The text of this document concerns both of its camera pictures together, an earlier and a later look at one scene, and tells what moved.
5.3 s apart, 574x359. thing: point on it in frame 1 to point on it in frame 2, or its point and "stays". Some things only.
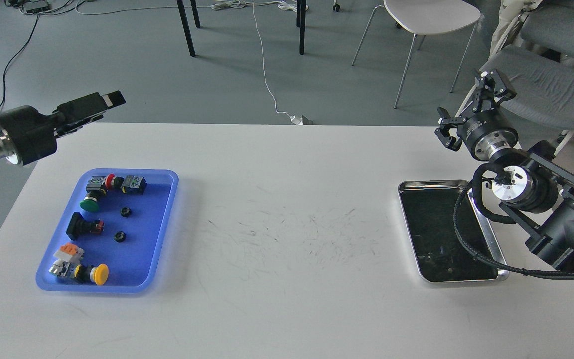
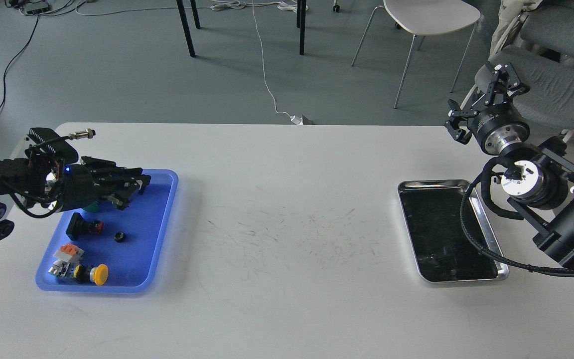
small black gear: [120, 236] stays
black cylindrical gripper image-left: [32, 133] to [78, 185]
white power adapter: [297, 122] stays
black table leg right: [301, 15] stays
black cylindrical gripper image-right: [486, 132] to [497, 124]
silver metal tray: [429, 207] stays
